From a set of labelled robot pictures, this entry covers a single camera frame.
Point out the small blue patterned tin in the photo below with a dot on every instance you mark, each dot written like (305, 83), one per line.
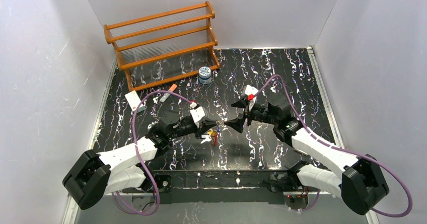
(205, 75)

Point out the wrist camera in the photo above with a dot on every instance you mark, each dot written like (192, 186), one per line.
(197, 113)
(249, 92)

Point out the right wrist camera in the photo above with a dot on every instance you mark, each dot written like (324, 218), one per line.
(249, 92)

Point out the white card box left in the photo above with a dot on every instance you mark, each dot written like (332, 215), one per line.
(134, 100)

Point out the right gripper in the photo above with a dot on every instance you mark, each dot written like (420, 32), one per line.
(248, 114)

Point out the white card box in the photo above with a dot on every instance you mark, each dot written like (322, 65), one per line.
(134, 100)
(301, 152)

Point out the aluminium frame rail front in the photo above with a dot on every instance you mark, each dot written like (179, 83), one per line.
(217, 182)

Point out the red handled keyring with keys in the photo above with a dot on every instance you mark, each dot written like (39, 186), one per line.
(211, 136)

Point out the white card box right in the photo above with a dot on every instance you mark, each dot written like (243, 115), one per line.
(301, 152)

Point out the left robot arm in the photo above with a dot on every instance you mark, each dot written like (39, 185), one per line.
(113, 172)

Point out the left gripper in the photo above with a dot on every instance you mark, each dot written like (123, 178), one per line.
(199, 127)

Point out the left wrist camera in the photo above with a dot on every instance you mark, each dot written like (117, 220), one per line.
(197, 113)

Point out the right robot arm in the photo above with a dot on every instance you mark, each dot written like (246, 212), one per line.
(294, 134)

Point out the orange wooden shelf rack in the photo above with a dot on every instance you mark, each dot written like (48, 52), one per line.
(164, 47)

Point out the orange capped marker pen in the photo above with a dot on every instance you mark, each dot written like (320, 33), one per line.
(166, 95)

